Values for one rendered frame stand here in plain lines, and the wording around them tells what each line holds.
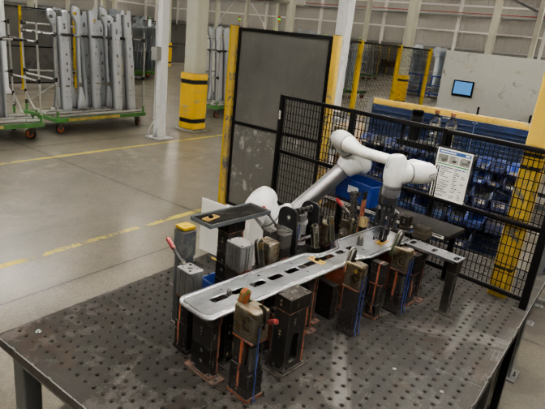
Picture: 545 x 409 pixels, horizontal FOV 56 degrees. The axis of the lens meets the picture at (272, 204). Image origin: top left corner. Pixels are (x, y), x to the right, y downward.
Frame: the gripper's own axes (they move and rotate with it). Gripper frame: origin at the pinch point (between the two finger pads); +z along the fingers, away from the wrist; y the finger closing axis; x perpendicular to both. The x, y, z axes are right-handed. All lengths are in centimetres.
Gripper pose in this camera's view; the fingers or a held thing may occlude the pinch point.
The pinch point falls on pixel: (383, 234)
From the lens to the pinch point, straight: 264.3
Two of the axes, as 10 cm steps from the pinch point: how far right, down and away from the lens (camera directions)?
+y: -7.2, -2.9, 6.3
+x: -6.9, 1.6, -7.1
